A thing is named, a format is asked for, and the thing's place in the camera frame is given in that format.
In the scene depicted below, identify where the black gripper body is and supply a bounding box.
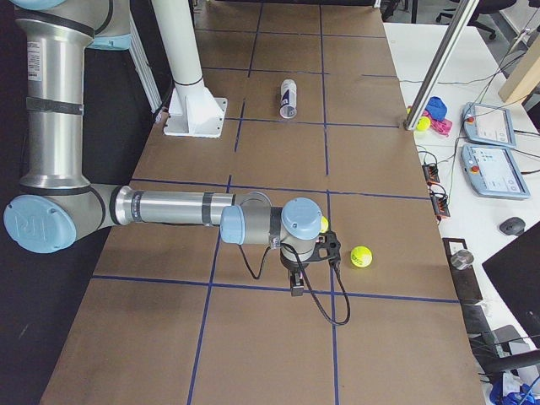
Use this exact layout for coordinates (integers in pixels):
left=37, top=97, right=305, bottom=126
left=280, top=246, right=305, bottom=276

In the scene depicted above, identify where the yellow tennis ball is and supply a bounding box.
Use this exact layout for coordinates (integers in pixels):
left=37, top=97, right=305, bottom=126
left=350, top=246, right=373, bottom=268
left=321, top=216, right=329, bottom=233

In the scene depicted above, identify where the clear tennis ball can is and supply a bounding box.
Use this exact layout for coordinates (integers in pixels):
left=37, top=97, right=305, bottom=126
left=279, top=78, right=297, bottom=119

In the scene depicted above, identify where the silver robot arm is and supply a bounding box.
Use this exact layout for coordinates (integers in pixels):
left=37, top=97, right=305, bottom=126
left=3, top=1, right=329, bottom=296

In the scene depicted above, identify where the yellow ball on desk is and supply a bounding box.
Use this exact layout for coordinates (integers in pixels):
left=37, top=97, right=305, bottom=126
left=416, top=116, right=431, bottom=132

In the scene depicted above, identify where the orange black connector board lower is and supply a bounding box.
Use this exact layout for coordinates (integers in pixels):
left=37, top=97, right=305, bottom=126
left=429, top=192, right=451, bottom=219

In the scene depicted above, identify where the orange black connector board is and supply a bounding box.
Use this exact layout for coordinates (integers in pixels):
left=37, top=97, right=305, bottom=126
left=429, top=192, right=451, bottom=219
left=422, top=163, right=440, bottom=185

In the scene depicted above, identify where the orange black connector board upper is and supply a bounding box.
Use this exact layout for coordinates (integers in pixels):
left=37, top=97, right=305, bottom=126
left=422, top=163, right=440, bottom=185

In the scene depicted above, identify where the silver metal cup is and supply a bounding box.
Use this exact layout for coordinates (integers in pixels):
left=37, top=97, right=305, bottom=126
left=450, top=249, right=474, bottom=270

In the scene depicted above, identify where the blue cloth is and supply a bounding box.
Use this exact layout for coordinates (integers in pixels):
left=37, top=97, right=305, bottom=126
left=425, top=96, right=447, bottom=122

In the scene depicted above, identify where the lower teach pendant tablet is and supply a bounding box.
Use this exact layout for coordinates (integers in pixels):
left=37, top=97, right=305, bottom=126
left=461, top=144, right=531, bottom=200

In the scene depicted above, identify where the teach pendant tablet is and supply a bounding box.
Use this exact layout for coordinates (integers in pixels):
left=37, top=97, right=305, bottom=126
left=462, top=102, right=516, bottom=149
left=461, top=144, right=531, bottom=200

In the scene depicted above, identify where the black computer mouse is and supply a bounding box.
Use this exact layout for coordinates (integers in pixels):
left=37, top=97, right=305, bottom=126
left=499, top=217, right=526, bottom=236

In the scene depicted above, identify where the upper teach pendant tablet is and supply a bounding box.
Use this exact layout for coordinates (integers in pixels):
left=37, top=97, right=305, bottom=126
left=462, top=102, right=516, bottom=149

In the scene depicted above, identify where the black office chair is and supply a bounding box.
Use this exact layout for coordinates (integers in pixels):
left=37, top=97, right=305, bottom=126
left=436, top=0, right=514, bottom=41

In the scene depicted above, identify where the black camera mount wrist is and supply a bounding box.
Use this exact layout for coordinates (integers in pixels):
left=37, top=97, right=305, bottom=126
left=313, top=230, right=341, bottom=262

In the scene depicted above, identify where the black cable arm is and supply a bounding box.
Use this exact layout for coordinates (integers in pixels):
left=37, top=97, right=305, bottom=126
left=238, top=242, right=351, bottom=326

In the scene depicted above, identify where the white pedestal column base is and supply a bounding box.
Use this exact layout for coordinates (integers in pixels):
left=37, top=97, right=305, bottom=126
left=152, top=0, right=228, bottom=138

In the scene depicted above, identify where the aluminium frame post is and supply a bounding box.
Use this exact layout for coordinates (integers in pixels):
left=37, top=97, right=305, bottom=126
left=403, top=0, right=479, bottom=130

